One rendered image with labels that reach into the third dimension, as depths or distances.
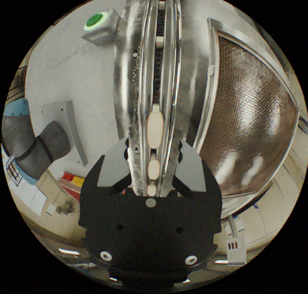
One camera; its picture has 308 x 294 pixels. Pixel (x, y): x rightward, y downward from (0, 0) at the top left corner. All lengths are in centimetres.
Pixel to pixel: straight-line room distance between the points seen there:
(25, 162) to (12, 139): 8
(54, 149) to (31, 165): 11
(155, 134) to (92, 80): 22
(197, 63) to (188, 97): 9
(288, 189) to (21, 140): 387
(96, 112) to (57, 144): 19
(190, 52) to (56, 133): 47
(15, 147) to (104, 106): 29
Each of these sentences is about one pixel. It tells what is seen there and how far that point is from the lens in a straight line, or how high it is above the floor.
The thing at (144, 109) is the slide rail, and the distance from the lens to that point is 20.
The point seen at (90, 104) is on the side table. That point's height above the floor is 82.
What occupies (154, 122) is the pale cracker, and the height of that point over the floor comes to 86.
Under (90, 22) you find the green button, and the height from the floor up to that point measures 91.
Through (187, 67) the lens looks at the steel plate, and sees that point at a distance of 24.
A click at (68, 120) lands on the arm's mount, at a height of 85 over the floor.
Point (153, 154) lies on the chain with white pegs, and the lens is 26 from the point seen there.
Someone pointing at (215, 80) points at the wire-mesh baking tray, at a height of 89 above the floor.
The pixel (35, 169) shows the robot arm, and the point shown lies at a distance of 36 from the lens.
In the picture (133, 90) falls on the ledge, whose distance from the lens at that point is 19.
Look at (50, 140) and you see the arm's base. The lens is 38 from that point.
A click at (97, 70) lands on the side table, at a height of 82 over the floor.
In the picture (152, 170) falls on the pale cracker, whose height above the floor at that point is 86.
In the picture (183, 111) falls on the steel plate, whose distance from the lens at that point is 24.
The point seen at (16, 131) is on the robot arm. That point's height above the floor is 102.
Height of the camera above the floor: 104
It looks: 60 degrees down
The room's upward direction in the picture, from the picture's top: 178 degrees counter-clockwise
